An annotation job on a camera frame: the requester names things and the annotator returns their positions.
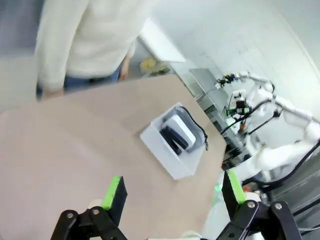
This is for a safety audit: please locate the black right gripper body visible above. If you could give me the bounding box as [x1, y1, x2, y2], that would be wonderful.
[226, 98, 251, 118]

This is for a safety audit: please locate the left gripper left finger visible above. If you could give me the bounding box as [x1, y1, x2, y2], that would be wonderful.
[51, 175, 129, 240]

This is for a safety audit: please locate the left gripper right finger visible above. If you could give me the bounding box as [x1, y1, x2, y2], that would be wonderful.
[217, 169, 301, 240]

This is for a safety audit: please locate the white digital timer device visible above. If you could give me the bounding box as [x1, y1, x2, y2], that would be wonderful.
[161, 113, 197, 151]

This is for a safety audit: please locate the black stapler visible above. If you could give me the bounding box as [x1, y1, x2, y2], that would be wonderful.
[159, 125, 190, 156]

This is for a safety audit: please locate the person's left forearm cream sleeve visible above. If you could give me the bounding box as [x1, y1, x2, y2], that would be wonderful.
[123, 34, 139, 61]

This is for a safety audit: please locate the person's right forearm cream sleeve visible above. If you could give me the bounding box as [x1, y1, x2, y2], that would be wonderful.
[35, 32, 74, 97]

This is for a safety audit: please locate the white perforated plastic basket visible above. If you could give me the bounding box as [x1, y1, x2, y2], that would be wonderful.
[139, 101, 209, 181]

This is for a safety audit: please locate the person's left hand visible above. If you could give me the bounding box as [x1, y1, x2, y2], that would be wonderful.
[119, 55, 131, 81]

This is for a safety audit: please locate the grey metal cabinet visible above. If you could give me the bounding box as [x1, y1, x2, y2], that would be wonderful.
[189, 67, 242, 161]

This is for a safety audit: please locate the grey pencil case black zipper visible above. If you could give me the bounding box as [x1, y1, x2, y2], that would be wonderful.
[174, 105, 210, 152]

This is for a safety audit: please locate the long white table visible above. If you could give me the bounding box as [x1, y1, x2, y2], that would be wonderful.
[138, 16, 187, 64]

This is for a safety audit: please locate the person in cream sweater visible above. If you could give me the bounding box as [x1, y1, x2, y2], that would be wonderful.
[34, 0, 156, 100]

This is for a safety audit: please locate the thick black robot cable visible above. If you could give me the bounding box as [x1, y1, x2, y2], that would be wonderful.
[241, 138, 320, 194]

